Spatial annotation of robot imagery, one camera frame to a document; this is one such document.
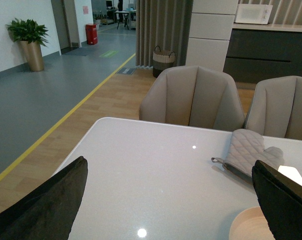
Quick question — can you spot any beige upholstered chair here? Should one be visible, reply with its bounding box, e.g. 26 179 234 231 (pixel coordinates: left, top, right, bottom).
245 75 302 140
139 66 245 132

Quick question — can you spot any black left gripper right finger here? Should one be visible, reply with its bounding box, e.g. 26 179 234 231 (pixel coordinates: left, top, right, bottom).
252 160 302 240

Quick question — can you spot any red cabinet box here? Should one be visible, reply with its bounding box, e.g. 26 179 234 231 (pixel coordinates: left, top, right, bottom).
85 23 98 45

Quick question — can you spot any white tall cabinet column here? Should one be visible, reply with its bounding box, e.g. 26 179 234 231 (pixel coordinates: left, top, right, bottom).
186 0 238 72

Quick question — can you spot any woven laundry basket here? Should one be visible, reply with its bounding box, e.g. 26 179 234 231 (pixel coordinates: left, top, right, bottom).
153 45 176 78

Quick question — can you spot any potted plant gold planter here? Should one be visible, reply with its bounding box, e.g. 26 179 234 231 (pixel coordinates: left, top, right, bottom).
6 18 48 72

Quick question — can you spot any beige quilted oven mitt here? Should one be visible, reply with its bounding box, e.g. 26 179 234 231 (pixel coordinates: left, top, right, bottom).
211 129 284 184

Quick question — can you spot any white microwave oven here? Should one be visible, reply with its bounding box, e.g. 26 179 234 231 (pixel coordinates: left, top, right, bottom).
234 4 273 25

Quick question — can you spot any grey pleated curtain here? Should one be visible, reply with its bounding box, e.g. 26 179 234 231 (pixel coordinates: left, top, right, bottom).
136 0 193 67

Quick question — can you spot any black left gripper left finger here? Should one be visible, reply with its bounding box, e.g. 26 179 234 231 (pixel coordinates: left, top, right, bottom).
0 156 88 240

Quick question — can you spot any grey floor mat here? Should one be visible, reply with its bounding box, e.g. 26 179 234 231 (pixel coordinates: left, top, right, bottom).
117 67 136 75

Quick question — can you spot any beige upholstered chair left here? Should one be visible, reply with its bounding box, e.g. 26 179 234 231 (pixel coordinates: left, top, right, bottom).
139 66 245 132

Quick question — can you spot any dark grey kitchen counter cabinet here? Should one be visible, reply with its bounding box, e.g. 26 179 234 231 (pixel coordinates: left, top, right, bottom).
223 28 302 84

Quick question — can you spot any cream ceramic plate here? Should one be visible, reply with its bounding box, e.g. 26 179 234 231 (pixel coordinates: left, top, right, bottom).
229 206 274 240

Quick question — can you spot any beige upholstered chair right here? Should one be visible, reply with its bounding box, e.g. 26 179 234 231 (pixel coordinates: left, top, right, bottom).
245 75 302 140

